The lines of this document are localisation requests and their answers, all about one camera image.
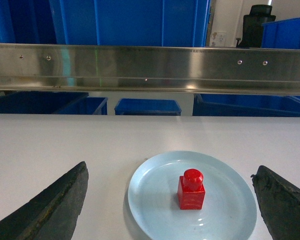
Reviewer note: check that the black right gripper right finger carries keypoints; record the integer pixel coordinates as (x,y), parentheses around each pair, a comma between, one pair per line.
(279,204)

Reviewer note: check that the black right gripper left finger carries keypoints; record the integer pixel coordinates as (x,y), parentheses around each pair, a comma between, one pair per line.
(53,213)

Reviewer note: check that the red toy block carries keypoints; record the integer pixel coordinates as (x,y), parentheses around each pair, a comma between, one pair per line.
(191,190)

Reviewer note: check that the light blue plate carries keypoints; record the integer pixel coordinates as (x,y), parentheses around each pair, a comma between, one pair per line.
(228,212)

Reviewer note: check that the small blue bin behind table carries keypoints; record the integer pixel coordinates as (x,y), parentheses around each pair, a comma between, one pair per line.
(147,107)

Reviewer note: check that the blue bin at right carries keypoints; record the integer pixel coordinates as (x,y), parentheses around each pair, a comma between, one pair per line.
(284,34)

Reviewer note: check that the black office chair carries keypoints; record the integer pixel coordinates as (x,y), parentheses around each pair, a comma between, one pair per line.
(252,31)

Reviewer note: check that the large blue bin upper shelf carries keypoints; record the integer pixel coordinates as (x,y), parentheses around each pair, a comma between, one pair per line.
(135,22)

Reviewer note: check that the stainless steel shelf rail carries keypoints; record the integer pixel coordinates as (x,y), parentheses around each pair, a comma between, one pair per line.
(38,67)

